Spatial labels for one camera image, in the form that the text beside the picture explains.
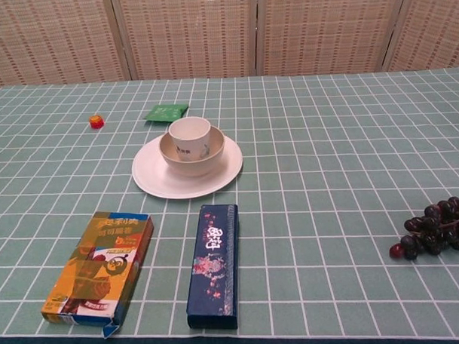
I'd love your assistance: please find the dark blue long box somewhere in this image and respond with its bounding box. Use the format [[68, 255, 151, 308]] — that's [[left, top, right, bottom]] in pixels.
[[182, 203, 243, 331]]

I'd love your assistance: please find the white round plate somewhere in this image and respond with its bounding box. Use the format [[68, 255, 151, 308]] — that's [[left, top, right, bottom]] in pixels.
[[130, 132, 245, 202]]

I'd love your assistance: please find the orange snack box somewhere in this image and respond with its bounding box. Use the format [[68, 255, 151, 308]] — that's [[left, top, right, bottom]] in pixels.
[[37, 209, 159, 342]]

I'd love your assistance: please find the bamboo folding screen panel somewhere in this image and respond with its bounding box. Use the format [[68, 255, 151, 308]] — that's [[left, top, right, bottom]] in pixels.
[[254, 0, 415, 78], [0, 0, 137, 91], [382, 0, 459, 73], [111, 0, 264, 83]]

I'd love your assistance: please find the dark purple grape bunch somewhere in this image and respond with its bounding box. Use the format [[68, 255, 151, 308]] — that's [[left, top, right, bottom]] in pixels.
[[387, 195, 459, 262]]

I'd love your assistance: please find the beige bowl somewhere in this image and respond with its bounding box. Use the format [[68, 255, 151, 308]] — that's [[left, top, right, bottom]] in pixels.
[[158, 124, 228, 179]]

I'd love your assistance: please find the white paper cup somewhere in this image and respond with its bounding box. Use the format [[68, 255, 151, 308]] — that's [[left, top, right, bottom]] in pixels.
[[167, 116, 213, 163]]

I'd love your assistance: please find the green grid tablecloth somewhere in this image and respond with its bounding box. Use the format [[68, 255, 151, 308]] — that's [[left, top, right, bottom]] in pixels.
[[0, 68, 459, 344]]

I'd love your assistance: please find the green snack packet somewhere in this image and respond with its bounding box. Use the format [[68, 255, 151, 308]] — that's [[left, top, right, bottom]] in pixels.
[[142, 103, 190, 125]]

